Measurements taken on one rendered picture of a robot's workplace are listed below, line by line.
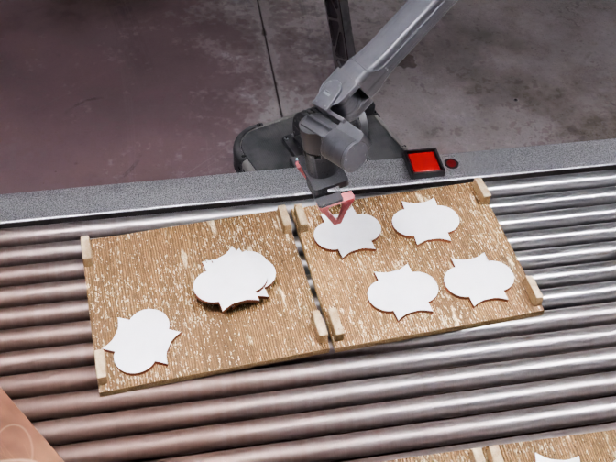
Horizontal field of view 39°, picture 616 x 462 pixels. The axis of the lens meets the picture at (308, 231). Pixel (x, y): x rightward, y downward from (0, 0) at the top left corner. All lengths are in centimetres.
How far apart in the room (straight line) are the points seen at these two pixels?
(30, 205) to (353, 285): 68
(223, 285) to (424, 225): 44
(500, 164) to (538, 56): 196
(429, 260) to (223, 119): 181
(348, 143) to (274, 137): 153
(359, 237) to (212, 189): 34
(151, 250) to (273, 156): 124
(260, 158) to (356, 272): 127
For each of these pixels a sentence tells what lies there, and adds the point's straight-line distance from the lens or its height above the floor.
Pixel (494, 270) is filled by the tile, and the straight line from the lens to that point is 175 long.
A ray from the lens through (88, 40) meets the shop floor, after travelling 385.
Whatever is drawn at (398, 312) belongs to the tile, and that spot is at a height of 95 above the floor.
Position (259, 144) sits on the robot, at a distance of 296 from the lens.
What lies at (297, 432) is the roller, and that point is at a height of 91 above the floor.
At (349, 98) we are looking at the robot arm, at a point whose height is 129.
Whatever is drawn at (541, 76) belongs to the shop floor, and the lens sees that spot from 383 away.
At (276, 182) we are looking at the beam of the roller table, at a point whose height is 91.
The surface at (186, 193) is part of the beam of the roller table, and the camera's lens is 186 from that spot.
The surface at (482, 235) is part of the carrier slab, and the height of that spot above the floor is 94.
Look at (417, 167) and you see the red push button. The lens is 193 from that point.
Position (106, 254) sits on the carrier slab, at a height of 94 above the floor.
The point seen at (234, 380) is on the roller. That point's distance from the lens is 157.
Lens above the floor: 225
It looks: 48 degrees down
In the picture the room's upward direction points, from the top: 4 degrees clockwise
